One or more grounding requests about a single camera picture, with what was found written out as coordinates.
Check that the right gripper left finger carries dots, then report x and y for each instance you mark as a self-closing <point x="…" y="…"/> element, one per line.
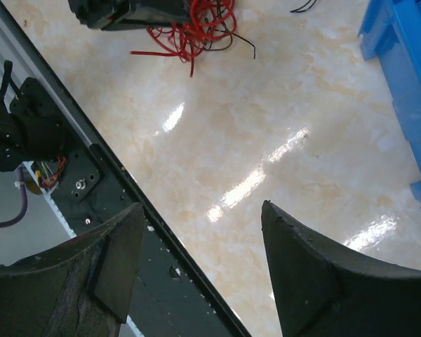
<point x="82" y="287"/>

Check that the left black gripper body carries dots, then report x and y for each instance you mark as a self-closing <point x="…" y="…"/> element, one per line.
<point x="111" y="15"/>

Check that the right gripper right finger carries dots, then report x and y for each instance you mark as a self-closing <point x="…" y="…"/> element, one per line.
<point x="323" y="288"/>

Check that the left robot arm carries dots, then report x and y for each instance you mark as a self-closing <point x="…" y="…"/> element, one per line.
<point x="39" y="118"/>

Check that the blue three-compartment bin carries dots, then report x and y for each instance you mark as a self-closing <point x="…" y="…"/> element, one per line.
<point x="391" y="32"/>

